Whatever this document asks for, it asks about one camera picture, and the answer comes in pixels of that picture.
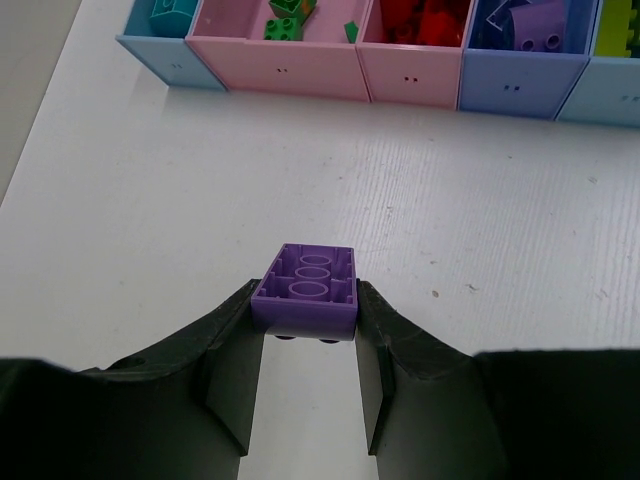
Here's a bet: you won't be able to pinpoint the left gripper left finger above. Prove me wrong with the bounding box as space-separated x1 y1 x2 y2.
1 280 264 479

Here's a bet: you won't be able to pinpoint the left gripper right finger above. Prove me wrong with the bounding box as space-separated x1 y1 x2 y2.
355 281 639 479

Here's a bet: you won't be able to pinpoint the purple flower lego piece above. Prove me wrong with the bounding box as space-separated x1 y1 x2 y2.
251 243 358 343

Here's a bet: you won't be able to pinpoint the blue and pink sorting tray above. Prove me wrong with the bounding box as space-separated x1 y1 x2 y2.
117 1 639 127

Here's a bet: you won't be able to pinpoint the red and lime lego stack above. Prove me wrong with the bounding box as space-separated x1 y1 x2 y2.
380 0 470 47

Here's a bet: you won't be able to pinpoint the small green lego piece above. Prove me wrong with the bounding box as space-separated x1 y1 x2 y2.
344 21 359 44

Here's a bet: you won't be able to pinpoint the turquoise lego bricks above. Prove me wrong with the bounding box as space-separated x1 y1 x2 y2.
149 0 198 38

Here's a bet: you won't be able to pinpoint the green lego brick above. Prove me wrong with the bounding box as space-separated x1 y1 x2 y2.
263 17 303 41
269 0 317 25

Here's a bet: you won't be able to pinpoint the lime lego plate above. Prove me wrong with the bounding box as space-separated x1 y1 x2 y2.
594 0 639 58

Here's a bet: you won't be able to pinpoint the purple lego pieces in tray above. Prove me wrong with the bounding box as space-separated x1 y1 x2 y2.
485 1 566 53

